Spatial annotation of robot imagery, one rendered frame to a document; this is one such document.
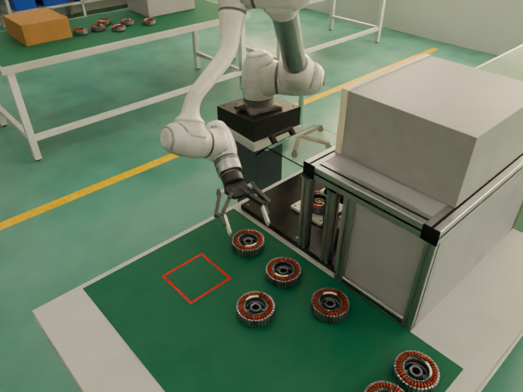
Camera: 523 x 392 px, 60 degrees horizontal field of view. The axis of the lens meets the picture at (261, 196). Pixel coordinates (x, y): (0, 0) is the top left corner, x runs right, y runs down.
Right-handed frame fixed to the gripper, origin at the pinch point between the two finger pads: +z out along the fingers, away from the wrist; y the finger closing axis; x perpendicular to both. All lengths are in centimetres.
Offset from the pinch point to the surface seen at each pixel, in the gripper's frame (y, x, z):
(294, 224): -18.4, -7.6, 1.1
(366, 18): -354, -314, -366
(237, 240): 4.1, -4.7, 2.4
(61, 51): 55, -131, -206
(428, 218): -32, 46, 24
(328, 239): -19.6, 12.2, 14.7
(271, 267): -1.7, 3.6, 16.1
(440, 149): -38, 54, 11
